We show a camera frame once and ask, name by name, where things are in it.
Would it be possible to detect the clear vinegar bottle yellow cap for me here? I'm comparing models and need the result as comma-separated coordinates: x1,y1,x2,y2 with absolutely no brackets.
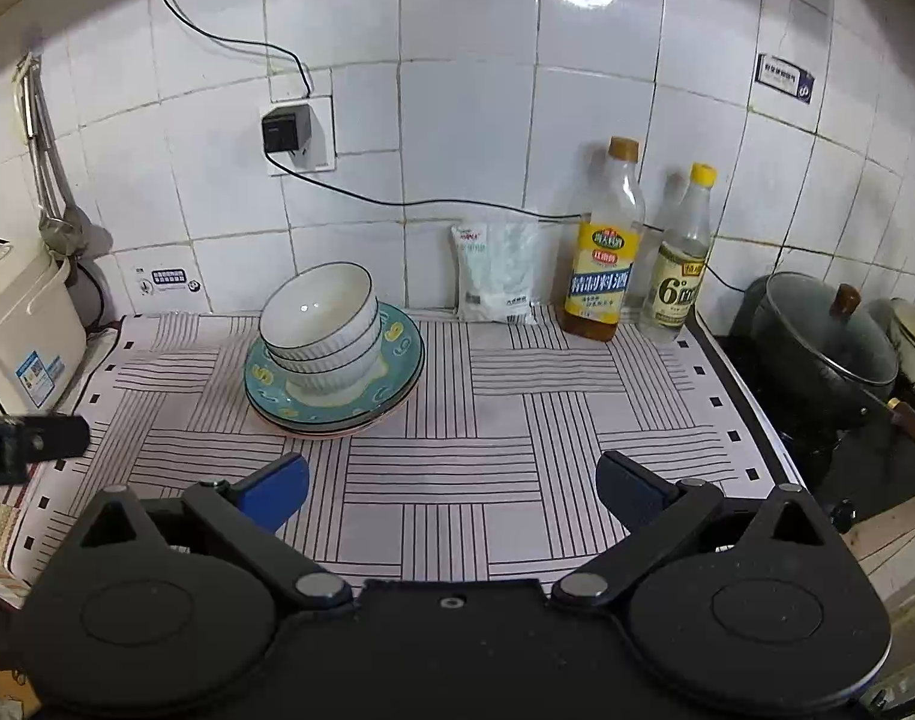
638,163,721,346

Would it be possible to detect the striped white tablecloth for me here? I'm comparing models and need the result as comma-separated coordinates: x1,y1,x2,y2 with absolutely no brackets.
7,311,807,586

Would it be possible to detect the light wooden board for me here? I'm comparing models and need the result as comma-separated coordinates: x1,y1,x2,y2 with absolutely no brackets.
839,495,915,567

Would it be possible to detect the white rice cooker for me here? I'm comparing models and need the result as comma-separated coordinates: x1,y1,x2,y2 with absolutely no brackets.
0,229,89,413

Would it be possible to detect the cooking wine bottle yellow label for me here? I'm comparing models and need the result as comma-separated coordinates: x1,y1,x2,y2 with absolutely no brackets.
560,136,647,343

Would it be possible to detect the hanging metal ladle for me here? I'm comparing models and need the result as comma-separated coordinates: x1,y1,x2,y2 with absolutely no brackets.
14,52,91,256

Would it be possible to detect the black induction cooktop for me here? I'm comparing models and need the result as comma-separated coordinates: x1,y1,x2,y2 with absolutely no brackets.
701,315,915,526

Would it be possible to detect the blue fried egg plate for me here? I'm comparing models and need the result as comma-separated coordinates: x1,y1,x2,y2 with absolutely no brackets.
244,301,427,427

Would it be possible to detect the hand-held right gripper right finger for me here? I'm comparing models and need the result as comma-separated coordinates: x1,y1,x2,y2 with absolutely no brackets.
551,450,841,610

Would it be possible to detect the dark blue wall sticker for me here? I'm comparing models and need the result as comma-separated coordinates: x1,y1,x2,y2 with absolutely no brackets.
755,52,816,107

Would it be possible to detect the pink bunny carrot plate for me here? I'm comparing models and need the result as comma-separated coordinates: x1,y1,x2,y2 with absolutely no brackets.
266,397,413,442

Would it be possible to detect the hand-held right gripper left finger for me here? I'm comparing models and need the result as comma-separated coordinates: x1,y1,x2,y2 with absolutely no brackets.
71,452,353,611

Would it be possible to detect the glass pot lid wooden knob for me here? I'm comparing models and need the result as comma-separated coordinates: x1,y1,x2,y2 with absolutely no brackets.
749,274,899,391

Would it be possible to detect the black rice cooker cable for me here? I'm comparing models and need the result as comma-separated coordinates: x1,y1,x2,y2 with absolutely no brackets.
71,259,106,331

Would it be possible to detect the black cooking pot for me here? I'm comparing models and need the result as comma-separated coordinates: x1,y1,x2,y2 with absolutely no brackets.
731,274,915,458

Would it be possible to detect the white sun print plate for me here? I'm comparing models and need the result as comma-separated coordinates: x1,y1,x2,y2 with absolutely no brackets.
247,382,424,436

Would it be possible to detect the white salt bag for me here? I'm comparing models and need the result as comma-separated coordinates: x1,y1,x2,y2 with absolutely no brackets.
449,219,542,326

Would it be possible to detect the white wall sticker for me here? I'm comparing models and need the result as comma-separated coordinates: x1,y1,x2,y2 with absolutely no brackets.
134,264,203,293

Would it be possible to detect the long black power cable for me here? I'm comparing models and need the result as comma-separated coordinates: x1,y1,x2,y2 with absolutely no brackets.
266,150,751,293

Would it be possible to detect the white wall socket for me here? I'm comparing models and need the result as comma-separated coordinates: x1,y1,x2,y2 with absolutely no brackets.
266,95,337,177

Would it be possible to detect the black power adapter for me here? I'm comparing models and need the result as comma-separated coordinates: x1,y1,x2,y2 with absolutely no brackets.
261,106,313,152

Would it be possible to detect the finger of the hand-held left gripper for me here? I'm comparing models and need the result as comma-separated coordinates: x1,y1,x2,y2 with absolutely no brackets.
0,414,91,487

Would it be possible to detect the white ribbed bowl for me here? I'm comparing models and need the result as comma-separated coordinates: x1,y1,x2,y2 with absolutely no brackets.
281,337,384,400
265,319,380,377
259,261,376,361

